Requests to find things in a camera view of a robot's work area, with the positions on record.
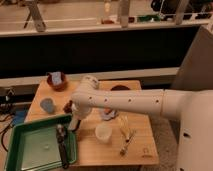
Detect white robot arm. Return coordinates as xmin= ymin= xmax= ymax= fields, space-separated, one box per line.
xmin=70 ymin=75 xmax=213 ymax=171

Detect green plastic tray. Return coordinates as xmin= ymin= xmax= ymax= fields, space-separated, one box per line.
xmin=4 ymin=115 xmax=71 ymax=171

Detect bunch of dark grapes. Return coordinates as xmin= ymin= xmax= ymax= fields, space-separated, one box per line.
xmin=63 ymin=100 xmax=72 ymax=113

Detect blue grey cup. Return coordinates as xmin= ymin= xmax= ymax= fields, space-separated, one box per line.
xmin=40 ymin=98 xmax=54 ymax=113

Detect white cup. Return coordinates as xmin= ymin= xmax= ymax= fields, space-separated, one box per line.
xmin=95 ymin=123 xmax=112 ymax=143

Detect brown bowl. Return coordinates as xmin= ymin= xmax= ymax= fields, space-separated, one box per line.
xmin=47 ymin=71 xmax=67 ymax=91

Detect grey blue cloth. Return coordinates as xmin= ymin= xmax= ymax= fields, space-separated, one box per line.
xmin=100 ymin=109 xmax=118 ymax=121

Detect blue sponge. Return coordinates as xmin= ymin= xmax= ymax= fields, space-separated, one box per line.
xmin=51 ymin=72 xmax=62 ymax=85

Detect metal fork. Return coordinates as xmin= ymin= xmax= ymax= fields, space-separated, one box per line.
xmin=120 ymin=130 xmax=137 ymax=156

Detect black cables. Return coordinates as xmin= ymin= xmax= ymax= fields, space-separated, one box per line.
xmin=0 ymin=87 xmax=16 ymax=153

